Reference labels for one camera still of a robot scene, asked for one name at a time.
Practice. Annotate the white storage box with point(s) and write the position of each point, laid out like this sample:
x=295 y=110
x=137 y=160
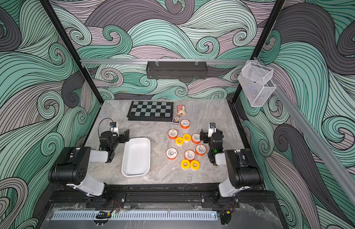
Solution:
x=136 y=157

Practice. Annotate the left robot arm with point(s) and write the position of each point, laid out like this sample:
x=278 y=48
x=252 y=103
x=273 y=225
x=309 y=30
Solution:
x=71 y=167

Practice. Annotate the yellow tape roll upper right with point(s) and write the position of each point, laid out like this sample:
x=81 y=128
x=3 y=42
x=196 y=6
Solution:
x=187 y=137

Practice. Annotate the white perforated strip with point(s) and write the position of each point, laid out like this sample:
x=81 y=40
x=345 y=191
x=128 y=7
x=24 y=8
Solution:
x=138 y=215

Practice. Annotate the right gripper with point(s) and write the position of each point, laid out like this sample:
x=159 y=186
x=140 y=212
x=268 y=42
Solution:
x=205 y=137

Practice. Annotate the orange tape roll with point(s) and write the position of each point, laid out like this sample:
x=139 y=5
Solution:
x=200 y=150
x=173 y=134
x=185 y=123
x=196 y=138
x=189 y=155
x=171 y=153

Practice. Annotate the yellow tape roll lower right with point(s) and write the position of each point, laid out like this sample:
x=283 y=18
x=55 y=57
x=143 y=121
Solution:
x=195 y=165

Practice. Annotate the red card box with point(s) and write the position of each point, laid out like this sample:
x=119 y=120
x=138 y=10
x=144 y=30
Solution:
x=181 y=109

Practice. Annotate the orange tape roll top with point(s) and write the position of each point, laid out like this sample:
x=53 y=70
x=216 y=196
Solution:
x=185 y=123

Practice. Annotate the yellow tape roll lower left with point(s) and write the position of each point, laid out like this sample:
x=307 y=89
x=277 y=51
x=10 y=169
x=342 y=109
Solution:
x=185 y=164

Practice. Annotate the black wall shelf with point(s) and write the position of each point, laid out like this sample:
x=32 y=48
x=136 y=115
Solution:
x=183 y=71

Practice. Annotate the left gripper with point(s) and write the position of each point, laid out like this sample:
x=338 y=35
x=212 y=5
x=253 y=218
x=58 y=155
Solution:
x=120 y=137

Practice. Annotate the purple card box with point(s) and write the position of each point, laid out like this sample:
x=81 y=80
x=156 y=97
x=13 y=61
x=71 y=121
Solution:
x=176 y=119

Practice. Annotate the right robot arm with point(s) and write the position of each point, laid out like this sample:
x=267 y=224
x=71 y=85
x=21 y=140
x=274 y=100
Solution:
x=243 y=171

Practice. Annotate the yellow tape roll upper left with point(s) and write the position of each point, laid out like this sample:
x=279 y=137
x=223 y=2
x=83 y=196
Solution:
x=179 y=141

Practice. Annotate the yellow tape roll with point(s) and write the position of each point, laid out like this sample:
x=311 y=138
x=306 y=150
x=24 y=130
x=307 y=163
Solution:
x=187 y=137
x=195 y=165
x=179 y=141
x=185 y=164

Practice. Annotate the clear acrylic bin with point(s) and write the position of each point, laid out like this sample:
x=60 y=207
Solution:
x=256 y=82

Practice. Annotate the black chessboard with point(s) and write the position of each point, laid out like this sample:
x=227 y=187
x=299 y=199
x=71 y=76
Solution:
x=151 y=111

